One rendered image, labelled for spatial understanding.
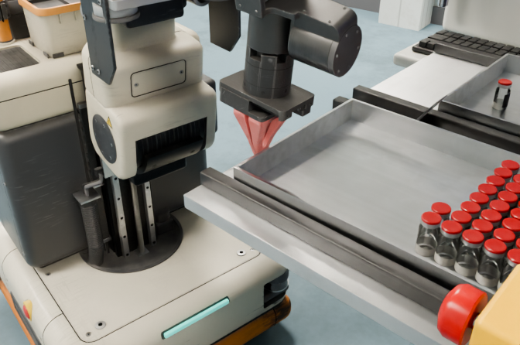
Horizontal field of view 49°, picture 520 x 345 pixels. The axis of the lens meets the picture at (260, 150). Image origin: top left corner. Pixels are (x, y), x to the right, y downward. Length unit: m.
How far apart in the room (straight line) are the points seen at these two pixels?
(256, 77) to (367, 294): 0.27
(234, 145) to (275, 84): 1.91
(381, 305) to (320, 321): 1.18
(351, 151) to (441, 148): 0.12
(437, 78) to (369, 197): 0.41
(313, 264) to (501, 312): 0.27
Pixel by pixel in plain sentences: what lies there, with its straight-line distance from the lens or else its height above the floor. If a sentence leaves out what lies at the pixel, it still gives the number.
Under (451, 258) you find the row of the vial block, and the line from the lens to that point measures 0.63.
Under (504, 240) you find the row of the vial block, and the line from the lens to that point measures 0.62.
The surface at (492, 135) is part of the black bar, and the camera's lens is 0.87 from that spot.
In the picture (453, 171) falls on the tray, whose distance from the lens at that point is 0.80.
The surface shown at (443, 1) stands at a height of 0.90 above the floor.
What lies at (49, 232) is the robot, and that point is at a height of 0.40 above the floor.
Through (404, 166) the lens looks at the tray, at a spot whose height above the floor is 0.88.
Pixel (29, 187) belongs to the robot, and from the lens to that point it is 1.42.
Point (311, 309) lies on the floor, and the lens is 1.79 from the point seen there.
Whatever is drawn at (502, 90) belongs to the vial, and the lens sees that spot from 0.97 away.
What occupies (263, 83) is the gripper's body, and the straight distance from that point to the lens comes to 0.66.
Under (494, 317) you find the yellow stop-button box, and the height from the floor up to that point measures 1.03.
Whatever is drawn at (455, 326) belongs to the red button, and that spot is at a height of 1.00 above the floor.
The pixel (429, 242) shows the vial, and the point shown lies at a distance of 0.63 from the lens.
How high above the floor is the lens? 1.29
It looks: 31 degrees down
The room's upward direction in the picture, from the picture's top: straight up
